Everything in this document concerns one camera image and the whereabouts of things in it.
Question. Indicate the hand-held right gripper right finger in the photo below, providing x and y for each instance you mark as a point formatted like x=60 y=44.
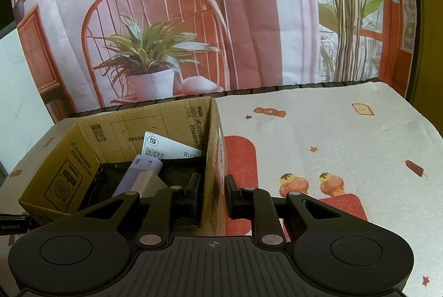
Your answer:
x=231 y=195

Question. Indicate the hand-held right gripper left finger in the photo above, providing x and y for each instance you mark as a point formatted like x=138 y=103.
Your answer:
x=193 y=191

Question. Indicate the white charger plug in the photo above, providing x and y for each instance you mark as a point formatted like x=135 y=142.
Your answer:
x=152 y=181

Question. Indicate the brown cardboard box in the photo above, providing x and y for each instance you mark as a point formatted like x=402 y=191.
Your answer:
x=52 y=179

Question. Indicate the lavender cylindrical bottle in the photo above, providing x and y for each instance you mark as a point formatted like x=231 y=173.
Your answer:
x=129 y=179

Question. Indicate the white printed card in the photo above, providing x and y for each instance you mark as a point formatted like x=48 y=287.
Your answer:
x=166 y=146

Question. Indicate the printed white tablecloth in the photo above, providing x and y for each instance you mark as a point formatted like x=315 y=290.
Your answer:
x=328 y=144

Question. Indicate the white board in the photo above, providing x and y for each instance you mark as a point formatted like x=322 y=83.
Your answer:
x=17 y=93

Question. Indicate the printed backdrop cloth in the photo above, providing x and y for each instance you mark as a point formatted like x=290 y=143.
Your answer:
x=259 y=23

